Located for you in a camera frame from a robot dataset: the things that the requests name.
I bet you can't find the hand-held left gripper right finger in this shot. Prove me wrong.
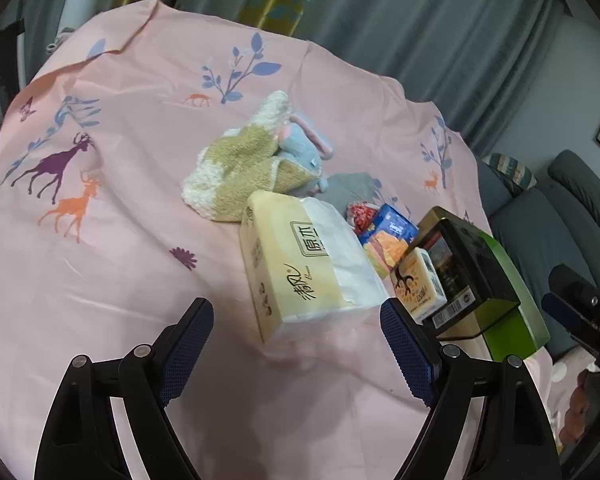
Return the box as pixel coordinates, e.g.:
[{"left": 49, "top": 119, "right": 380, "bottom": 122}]
[{"left": 380, "top": 297, "right": 563, "bottom": 480}]

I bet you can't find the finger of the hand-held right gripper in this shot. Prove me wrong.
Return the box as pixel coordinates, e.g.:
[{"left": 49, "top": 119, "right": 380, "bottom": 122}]
[{"left": 541, "top": 264, "right": 600, "bottom": 361}]

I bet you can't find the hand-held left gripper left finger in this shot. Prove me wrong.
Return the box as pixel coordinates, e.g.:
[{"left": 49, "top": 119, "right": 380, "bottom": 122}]
[{"left": 34, "top": 297, "right": 215, "bottom": 480}]

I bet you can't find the green box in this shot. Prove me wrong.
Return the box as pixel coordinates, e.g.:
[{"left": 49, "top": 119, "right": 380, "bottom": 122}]
[{"left": 472, "top": 232, "right": 551, "bottom": 363}]

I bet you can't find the blue tissue pack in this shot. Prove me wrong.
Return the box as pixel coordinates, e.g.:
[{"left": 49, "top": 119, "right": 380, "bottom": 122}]
[{"left": 357, "top": 204, "right": 420, "bottom": 281}]

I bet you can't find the beige and white fluffy towel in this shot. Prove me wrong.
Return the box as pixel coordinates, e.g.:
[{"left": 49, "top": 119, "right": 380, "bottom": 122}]
[{"left": 181, "top": 91, "right": 326, "bottom": 223}]

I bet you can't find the blue plush toy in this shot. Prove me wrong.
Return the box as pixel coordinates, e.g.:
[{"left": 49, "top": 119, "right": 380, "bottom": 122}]
[{"left": 275, "top": 112, "right": 334, "bottom": 196}]

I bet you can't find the printed pink clothing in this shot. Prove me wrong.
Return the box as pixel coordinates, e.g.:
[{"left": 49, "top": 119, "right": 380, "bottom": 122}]
[{"left": 562, "top": 367, "right": 588, "bottom": 443}]

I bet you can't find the small cream tissue pack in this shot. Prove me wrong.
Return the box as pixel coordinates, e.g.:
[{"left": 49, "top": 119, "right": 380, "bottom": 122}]
[{"left": 390, "top": 247, "right": 448, "bottom": 325}]

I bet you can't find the black tin box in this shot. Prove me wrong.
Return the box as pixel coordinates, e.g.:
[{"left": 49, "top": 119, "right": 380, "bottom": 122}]
[{"left": 417, "top": 206, "right": 522, "bottom": 343}]

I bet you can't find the grey sofa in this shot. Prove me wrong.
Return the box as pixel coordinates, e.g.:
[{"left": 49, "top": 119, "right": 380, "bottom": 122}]
[{"left": 477, "top": 150, "right": 600, "bottom": 361}]

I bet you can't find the large yellow tissue pack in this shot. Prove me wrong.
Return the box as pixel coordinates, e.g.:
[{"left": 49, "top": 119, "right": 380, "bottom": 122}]
[{"left": 238, "top": 191, "right": 388, "bottom": 345}]

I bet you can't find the pink printed bedsheet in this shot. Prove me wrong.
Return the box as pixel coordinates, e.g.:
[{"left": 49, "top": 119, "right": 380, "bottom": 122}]
[{"left": 0, "top": 0, "right": 563, "bottom": 480}]

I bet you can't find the red and white patterned packet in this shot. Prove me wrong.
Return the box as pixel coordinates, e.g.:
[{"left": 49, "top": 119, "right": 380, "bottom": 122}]
[{"left": 346, "top": 201, "right": 381, "bottom": 236}]

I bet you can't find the striped cushion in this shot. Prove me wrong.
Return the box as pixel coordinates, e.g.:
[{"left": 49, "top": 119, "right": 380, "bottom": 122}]
[{"left": 482, "top": 152, "right": 538, "bottom": 196}]

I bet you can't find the grey cloth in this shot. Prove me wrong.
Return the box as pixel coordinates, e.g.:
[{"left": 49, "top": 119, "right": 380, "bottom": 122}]
[{"left": 325, "top": 172, "right": 386, "bottom": 211}]

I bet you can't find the black stand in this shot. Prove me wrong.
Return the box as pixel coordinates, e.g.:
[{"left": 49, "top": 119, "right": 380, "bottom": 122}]
[{"left": 0, "top": 19, "right": 26, "bottom": 91}]

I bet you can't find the white appliance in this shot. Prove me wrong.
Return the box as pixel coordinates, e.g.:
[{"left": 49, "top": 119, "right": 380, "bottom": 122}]
[{"left": 45, "top": 0, "right": 101, "bottom": 53}]

